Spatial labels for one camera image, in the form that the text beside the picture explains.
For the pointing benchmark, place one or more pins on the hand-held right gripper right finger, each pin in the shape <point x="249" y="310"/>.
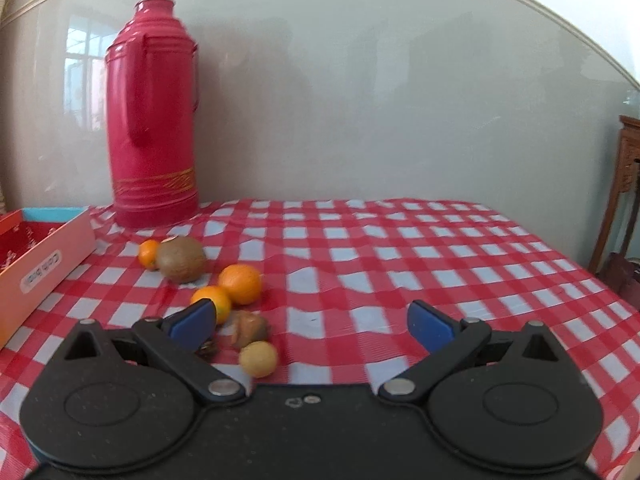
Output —
<point x="427" y="327"/>

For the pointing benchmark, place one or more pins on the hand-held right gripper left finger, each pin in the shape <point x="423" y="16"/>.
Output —
<point x="192" y="322"/>

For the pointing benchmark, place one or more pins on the brown peeled fruit piece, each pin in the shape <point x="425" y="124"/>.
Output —
<point x="249" y="329"/>

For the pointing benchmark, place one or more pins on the large orange tangerine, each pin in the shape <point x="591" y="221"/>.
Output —
<point x="241" y="284"/>

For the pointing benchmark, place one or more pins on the brown kiwi fruit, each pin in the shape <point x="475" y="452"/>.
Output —
<point x="181" y="259"/>

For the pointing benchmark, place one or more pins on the yellow longan fruit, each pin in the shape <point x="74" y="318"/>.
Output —
<point x="258" y="359"/>

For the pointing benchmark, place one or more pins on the small orange tangerine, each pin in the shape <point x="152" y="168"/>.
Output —
<point x="148" y="254"/>

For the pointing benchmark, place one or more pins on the orange cardboard box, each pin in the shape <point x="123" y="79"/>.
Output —
<point x="37" y="260"/>

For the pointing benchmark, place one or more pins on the dark nut shell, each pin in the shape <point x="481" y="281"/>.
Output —
<point x="207" y="348"/>

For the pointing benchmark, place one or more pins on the red checkered tablecloth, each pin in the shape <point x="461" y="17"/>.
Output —
<point x="380" y="265"/>

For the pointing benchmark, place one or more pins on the red thermos flask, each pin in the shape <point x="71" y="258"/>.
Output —
<point x="152" y="115"/>

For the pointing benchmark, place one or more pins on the carved wooden furniture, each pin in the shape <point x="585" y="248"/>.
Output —
<point x="622" y="200"/>

